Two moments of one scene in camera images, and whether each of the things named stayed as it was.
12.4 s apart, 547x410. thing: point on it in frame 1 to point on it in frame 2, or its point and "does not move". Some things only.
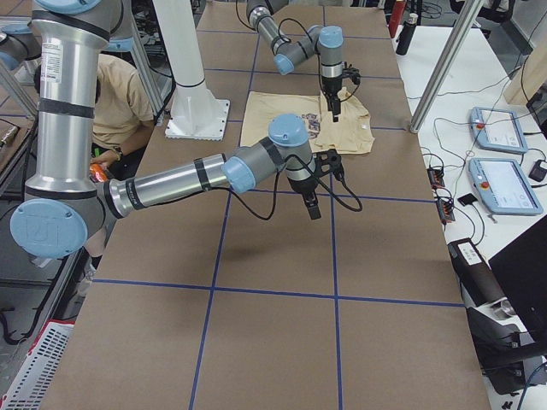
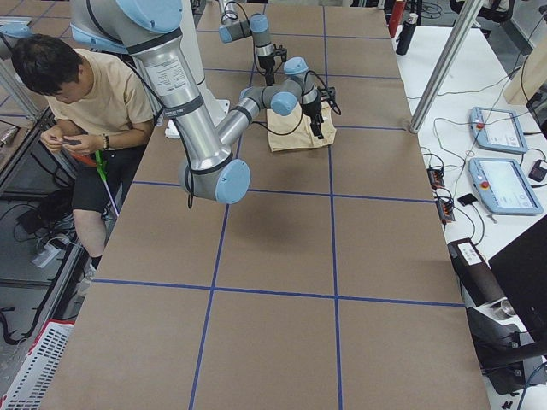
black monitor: [521, 266] does not move
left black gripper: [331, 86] to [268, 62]
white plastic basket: [30, 389] does not move
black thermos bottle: [405, 35] does not move
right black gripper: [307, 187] to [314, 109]
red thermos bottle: [397, 13] does not move
